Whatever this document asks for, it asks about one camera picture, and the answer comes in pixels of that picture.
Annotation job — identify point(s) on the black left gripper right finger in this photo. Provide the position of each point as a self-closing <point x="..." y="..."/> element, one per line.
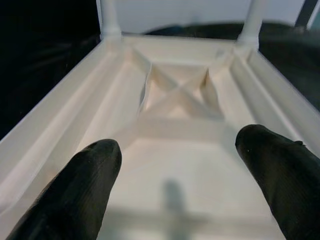
<point x="287" y="180"/>

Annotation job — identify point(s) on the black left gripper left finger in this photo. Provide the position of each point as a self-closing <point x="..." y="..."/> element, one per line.
<point x="75" y="195"/>

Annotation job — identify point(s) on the white plastic table top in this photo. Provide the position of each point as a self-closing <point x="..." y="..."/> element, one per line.
<point x="175" y="175"/>

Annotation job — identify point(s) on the white plastic table leg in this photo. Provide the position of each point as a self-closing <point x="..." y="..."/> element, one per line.
<point x="252" y="22"/>
<point x="110" y="17"/>

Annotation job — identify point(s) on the black plastic cover sheet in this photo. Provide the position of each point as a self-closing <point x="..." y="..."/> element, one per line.
<point x="287" y="62"/>

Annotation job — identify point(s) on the black wall post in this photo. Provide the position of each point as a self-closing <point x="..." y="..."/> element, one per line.
<point x="303" y="11"/>

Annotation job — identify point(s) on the teal glass wall panel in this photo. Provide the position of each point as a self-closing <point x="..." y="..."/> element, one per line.
<point x="316" y="12"/>

